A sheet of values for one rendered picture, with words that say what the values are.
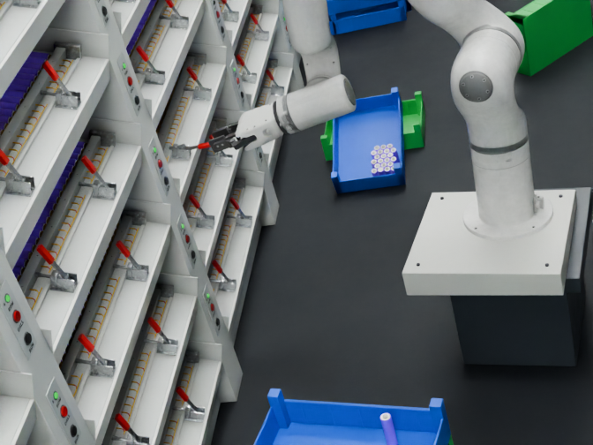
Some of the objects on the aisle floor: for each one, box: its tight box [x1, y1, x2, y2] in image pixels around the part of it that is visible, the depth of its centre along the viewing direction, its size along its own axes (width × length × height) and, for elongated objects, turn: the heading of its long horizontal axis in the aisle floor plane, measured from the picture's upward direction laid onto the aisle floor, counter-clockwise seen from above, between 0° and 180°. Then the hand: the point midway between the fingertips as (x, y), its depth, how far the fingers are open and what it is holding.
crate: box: [505, 0, 593, 77], centre depth 351 cm, size 8×30×20 cm, turn 147°
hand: (221, 139), depth 246 cm, fingers open, 3 cm apart
